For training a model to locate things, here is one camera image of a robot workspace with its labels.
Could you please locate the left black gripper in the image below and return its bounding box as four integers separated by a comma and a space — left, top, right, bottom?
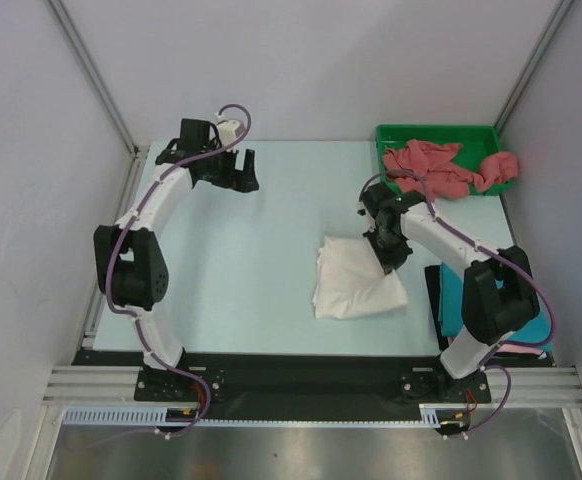
200, 142, 258, 194

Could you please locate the green plastic bin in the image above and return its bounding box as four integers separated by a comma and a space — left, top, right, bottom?
376, 124, 514, 196

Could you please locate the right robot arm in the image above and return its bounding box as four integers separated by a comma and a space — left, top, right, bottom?
358, 183, 541, 403

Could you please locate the light blue cable duct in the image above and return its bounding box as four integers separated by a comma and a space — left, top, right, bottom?
63, 406, 167, 426

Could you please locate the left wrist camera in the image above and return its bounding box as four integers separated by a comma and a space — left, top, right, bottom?
216, 114, 246, 147

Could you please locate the aluminium frame post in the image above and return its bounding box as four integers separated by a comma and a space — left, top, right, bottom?
493, 0, 577, 136
44, 0, 138, 156

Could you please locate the aluminium front rail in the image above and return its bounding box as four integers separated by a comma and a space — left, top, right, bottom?
42, 366, 582, 409

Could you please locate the salmon red t-shirt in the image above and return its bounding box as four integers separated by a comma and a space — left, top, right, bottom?
382, 139, 519, 200

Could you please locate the white t-shirt with robot print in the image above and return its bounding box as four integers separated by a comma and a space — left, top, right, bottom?
312, 236, 408, 320

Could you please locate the teal folded t-shirt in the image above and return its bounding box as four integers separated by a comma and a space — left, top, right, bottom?
439, 264, 552, 352

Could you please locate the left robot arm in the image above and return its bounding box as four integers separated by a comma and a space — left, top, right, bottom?
93, 114, 259, 402

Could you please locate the right aluminium frame post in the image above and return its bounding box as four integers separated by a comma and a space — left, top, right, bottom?
493, 0, 577, 136

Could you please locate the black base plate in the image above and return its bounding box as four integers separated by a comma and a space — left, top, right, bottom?
72, 351, 492, 422

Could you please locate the left aluminium frame post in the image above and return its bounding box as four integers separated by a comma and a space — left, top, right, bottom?
44, 0, 138, 156

